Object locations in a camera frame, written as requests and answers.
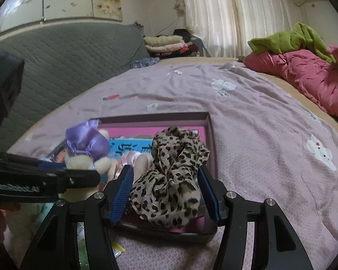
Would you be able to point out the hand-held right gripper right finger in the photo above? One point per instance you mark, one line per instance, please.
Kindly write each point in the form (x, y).
(208, 197)

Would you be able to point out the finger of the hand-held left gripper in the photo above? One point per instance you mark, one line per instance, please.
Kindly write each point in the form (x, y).
(22, 161)
(31, 185)

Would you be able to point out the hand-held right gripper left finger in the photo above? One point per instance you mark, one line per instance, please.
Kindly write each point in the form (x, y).
(121, 197)

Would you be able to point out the leopard print scarf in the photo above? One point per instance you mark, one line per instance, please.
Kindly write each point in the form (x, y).
(169, 180)

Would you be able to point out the cream teddy bear purple dress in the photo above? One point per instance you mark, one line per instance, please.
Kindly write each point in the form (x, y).
(87, 146)

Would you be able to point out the pink storage box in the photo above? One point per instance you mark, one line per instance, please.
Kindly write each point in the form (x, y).
(211, 135)

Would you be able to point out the yellow packet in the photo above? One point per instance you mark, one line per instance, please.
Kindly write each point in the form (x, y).
(117, 249)

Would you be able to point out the pink and blue book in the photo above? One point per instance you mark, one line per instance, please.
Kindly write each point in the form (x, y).
(135, 146)

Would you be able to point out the grey quilted headboard cover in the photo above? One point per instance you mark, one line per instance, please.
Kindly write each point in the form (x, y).
(73, 62)

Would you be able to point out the mauve printed bed sheet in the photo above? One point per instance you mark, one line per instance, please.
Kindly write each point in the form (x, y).
(256, 123)

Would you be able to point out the blue floral cloth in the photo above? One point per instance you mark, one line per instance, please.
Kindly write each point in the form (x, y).
(145, 62)

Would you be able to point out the pile of folded clothes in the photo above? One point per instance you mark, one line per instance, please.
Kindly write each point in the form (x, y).
(183, 52)

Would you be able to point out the pink folded blanket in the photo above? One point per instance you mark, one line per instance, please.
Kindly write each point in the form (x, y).
(166, 47)

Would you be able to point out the red quilt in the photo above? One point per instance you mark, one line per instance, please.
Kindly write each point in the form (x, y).
(307, 76)

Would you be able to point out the cream folded blanket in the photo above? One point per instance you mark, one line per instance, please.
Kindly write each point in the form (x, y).
(163, 40)

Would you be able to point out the black garment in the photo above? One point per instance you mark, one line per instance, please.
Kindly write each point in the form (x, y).
(183, 35)

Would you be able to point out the green cloth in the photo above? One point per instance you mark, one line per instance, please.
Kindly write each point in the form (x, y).
(298, 40)

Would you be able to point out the white curtain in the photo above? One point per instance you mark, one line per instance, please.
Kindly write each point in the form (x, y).
(236, 14)

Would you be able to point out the floral wall panel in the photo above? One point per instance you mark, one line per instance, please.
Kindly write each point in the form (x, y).
(59, 2)

